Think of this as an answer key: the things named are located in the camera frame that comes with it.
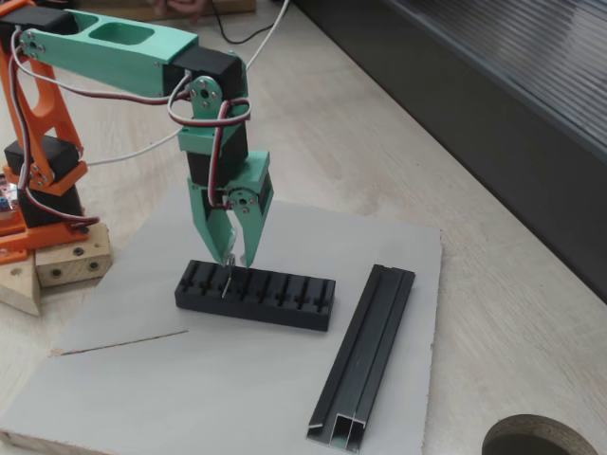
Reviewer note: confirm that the red controller board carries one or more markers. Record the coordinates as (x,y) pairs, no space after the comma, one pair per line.
(7,199)

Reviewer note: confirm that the small metal pin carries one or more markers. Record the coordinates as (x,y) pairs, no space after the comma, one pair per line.
(228,279)

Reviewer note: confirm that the person's hand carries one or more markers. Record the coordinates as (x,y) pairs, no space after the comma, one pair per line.
(182,5)

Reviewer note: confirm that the grey board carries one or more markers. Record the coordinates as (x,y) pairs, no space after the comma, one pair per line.
(213,388)

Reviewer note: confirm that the wooden mounting block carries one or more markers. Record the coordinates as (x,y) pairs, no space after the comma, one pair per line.
(71,265)

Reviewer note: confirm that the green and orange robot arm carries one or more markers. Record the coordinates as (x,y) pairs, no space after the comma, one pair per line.
(123,52)

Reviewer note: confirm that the black slotted holder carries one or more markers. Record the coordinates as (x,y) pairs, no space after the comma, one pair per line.
(256,310)

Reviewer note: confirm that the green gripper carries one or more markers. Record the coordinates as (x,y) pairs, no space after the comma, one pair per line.
(256,176)

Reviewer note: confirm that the light wooden wedge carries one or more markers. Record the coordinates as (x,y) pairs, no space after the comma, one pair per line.
(19,289)

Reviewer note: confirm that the black aluminium profile rail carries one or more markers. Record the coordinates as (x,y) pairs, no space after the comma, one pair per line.
(374,332)

